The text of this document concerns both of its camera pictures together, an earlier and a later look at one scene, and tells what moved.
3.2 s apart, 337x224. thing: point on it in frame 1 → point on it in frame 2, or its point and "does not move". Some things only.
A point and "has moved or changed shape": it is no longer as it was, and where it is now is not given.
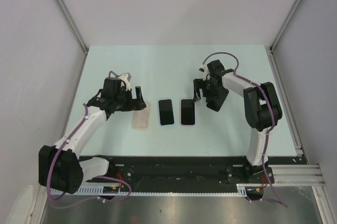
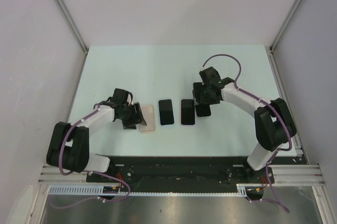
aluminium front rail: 297,175 does not move
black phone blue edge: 166,112 does not move
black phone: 188,117 does not move
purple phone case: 180,112 does not move
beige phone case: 141,118 has moved or changed shape
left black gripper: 136,104 → 137,118
